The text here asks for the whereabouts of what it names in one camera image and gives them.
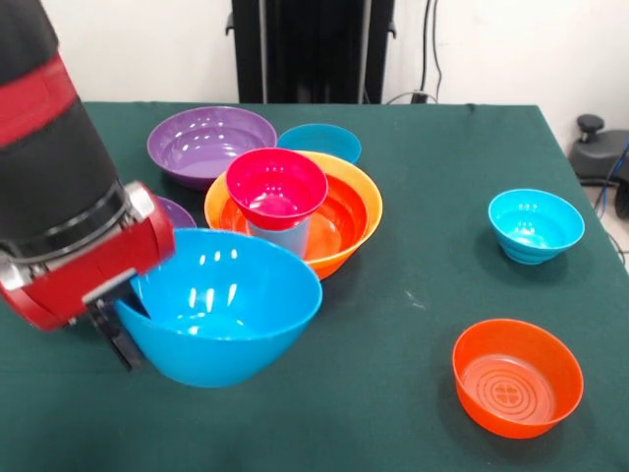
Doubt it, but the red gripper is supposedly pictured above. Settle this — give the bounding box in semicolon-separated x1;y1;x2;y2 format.
0;180;176;373

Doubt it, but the large blue bowl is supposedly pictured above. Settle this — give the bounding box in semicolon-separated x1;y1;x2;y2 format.
113;227;324;388

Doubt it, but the blue cup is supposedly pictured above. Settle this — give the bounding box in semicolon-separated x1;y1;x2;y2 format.
245;215;312;261

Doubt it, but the magenta bowl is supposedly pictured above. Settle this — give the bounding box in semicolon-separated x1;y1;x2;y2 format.
225;147;329;231

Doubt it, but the glossy red bowl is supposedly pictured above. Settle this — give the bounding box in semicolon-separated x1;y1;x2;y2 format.
219;168;371;264

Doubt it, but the blue bowl with ring pattern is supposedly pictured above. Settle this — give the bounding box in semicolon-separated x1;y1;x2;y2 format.
277;123;363;165

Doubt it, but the orange bowl with ring pattern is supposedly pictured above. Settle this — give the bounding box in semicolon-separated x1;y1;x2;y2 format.
451;318;585;440

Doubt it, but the purple bowl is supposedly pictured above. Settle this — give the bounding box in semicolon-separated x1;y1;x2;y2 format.
146;105;279;192
155;196;199;230

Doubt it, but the large orange bowl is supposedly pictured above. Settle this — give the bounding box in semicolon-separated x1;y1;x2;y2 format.
203;149;384;282

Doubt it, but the dark green tablecloth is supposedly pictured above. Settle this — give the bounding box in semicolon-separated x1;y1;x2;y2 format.
0;100;629;472

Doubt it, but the cyan ribbed bowl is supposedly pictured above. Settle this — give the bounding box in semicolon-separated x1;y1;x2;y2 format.
487;188;586;266

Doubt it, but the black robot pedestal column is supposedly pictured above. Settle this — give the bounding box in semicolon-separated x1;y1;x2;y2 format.
226;0;397;104

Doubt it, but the black wall cable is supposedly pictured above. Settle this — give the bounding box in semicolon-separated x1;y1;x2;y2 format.
385;0;443;105

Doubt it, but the dark grey pedestal foot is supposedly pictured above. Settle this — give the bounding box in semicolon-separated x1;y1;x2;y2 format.
568;113;629;182

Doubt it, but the blue cable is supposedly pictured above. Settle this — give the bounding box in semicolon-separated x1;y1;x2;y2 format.
594;142;629;217

